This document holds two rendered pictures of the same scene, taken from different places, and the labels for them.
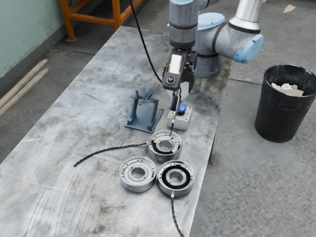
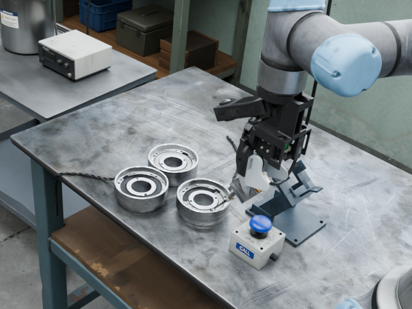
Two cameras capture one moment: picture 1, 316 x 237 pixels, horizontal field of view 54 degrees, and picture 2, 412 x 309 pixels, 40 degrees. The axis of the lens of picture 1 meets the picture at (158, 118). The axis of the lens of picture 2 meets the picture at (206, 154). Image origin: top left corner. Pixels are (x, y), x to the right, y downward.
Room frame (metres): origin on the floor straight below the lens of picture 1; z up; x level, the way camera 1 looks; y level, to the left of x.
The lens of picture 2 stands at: (0.94, -0.83, 1.52)
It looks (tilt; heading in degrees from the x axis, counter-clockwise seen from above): 34 degrees down; 110
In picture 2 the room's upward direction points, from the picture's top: 7 degrees clockwise
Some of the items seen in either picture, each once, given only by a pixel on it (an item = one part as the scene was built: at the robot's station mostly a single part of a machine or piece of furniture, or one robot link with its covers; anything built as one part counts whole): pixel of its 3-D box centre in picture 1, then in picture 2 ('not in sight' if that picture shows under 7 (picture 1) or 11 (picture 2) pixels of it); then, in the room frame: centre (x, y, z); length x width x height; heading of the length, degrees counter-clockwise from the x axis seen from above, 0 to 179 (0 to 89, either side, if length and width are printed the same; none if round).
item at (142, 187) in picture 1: (138, 174); (172, 165); (0.54, 0.06, 0.82); 0.10 x 0.10 x 0.04
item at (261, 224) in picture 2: (180, 111); (259, 230); (0.78, -0.07, 0.85); 0.04 x 0.04 x 0.05
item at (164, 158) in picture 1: (165, 146); (203, 203); (0.64, -0.02, 0.82); 0.10 x 0.10 x 0.04
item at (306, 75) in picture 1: (282, 105); not in sight; (1.54, -0.82, 0.21); 0.34 x 0.34 x 0.43
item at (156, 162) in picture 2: (138, 174); (172, 165); (0.54, 0.06, 0.82); 0.08 x 0.08 x 0.02
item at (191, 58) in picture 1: (182, 55); (277, 122); (0.77, -0.07, 1.07); 0.09 x 0.08 x 0.12; 160
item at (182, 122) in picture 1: (180, 115); (259, 243); (0.78, -0.08, 0.82); 0.08 x 0.07 x 0.05; 162
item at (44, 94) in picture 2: not in sight; (43, 141); (-0.20, 0.54, 0.34); 0.67 x 0.46 x 0.68; 166
